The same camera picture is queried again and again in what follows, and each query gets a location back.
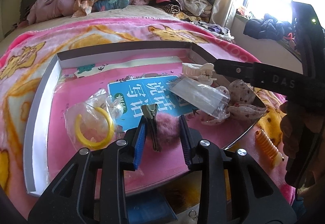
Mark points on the purple clothes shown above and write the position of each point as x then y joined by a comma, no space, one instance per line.
215,28

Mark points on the crinkled clear bag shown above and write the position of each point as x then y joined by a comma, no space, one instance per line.
113,103

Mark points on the dark cardboard box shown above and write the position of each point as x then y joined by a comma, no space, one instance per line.
76,92

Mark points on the dark jacket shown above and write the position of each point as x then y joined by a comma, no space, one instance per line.
266,27

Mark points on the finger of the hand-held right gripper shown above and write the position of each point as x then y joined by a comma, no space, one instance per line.
254,74

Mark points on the clear plastic bag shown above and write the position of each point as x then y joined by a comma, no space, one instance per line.
200,95

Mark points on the pink fluffy hair clip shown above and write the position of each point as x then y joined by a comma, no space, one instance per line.
165,128

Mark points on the pink printed blanket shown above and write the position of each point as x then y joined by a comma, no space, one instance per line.
88,33

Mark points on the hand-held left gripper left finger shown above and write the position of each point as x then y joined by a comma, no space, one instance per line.
139,142

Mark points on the yellow ribbed hair clip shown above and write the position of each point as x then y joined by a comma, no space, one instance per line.
268,147

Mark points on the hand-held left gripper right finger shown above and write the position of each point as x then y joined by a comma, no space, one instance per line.
185,142

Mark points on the person's right hand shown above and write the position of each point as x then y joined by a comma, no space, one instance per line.
292,130

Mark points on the pink quilt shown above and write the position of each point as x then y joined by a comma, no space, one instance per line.
50,4

